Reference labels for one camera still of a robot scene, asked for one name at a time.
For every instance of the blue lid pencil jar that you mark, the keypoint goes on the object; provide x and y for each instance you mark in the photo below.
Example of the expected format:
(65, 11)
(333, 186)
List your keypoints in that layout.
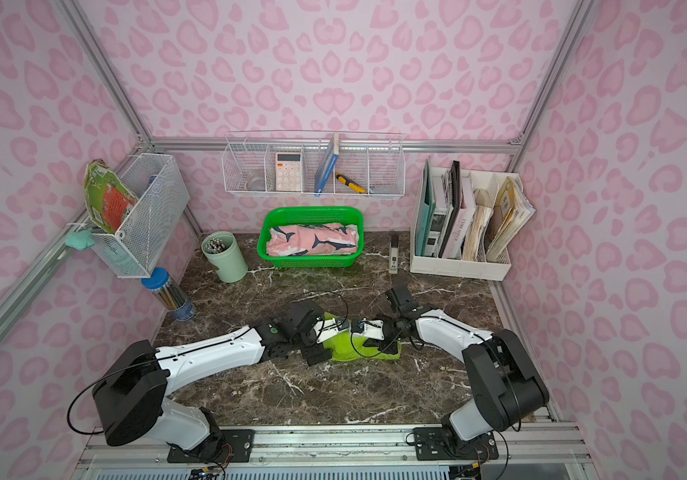
(164, 287)

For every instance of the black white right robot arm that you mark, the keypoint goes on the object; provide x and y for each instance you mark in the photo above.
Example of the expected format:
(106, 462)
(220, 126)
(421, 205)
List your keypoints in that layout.
(505, 384)

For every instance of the green red paper packet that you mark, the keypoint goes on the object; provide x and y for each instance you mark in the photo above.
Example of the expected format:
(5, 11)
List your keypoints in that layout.
(109, 202)

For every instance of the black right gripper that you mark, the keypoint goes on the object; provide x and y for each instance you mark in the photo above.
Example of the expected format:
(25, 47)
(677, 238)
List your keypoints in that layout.
(385, 335)

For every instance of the white file organizer rack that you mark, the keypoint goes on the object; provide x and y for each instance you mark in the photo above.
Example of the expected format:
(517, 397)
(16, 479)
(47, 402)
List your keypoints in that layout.
(466, 255)

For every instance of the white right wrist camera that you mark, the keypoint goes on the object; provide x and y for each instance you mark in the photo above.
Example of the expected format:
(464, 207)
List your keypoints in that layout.
(370, 329)

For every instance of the small glass dish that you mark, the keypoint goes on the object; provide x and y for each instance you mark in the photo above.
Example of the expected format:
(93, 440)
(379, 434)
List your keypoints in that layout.
(255, 182)

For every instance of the mint green wall hook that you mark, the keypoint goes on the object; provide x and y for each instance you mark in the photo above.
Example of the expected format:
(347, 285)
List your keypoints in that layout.
(80, 240)

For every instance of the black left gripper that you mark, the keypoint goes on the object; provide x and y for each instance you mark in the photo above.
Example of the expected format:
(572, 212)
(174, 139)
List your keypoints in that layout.
(314, 346)

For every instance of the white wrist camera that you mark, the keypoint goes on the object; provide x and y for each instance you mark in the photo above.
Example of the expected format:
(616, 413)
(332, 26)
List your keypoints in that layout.
(329, 328)
(370, 329)

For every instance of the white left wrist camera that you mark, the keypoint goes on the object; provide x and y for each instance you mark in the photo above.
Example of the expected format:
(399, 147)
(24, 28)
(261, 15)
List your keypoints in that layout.
(329, 328)

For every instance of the mint green cup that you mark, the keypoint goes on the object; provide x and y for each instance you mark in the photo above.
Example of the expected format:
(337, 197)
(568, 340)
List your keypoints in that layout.
(223, 252)

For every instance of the yellow utility knife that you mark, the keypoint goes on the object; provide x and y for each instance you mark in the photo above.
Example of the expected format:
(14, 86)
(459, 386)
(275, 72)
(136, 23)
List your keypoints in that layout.
(351, 184)

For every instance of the black remote control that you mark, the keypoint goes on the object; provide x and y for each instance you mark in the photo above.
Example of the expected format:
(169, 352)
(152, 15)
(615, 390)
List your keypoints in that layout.
(394, 253)

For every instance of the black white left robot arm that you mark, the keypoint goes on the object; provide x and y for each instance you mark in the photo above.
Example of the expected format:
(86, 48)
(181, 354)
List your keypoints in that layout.
(133, 397)

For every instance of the dark green folder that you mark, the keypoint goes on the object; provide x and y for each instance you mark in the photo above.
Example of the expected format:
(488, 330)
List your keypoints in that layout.
(424, 212)

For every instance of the clear wire wall shelf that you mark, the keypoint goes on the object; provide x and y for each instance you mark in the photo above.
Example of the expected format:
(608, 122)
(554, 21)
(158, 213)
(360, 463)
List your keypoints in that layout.
(375, 162)

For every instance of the pink calculator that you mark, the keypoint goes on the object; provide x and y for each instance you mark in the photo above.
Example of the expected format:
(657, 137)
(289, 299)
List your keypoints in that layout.
(289, 175)

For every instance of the brown paper envelopes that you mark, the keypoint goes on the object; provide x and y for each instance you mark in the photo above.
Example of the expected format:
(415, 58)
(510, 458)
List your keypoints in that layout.
(512, 210)

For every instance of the green plastic basket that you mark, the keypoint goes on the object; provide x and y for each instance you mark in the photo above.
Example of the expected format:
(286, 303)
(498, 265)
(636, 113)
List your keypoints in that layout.
(313, 215)

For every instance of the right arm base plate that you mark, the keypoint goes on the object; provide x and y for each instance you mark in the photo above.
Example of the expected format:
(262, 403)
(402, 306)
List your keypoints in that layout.
(439, 443)

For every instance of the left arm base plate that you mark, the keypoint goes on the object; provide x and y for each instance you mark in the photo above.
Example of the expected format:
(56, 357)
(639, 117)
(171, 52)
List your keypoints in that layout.
(228, 446)

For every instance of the pink shark print shorts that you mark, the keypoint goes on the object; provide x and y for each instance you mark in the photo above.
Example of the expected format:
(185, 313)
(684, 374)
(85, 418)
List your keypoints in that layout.
(313, 240)

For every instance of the white mesh wall basket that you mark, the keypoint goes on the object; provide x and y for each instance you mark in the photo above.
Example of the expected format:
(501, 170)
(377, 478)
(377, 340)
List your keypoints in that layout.
(134, 250)

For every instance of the lime green garment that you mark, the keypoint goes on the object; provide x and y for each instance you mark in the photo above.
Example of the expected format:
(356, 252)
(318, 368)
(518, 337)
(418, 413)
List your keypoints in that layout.
(348, 347)

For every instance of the blue book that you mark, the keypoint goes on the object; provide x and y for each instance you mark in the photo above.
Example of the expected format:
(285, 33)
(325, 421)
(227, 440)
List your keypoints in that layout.
(327, 166)

